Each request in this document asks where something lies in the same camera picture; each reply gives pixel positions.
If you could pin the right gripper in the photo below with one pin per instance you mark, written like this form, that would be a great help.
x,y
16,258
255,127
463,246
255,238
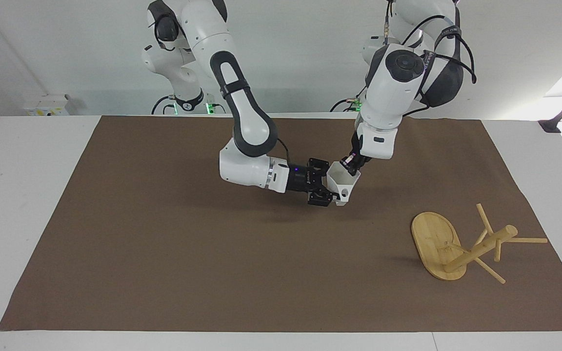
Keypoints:
x,y
301,179

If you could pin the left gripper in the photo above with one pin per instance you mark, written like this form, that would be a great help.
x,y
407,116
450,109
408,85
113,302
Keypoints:
x,y
353,160

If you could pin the white cup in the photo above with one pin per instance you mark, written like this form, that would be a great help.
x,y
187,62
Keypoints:
x,y
344,187

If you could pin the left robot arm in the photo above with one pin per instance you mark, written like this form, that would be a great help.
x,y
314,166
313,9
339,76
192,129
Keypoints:
x,y
393,92

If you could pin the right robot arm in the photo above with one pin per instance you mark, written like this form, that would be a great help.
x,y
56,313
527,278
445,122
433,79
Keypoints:
x,y
242,122

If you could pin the wooden cup rack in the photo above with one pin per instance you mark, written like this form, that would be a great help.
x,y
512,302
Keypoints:
x,y
434,243

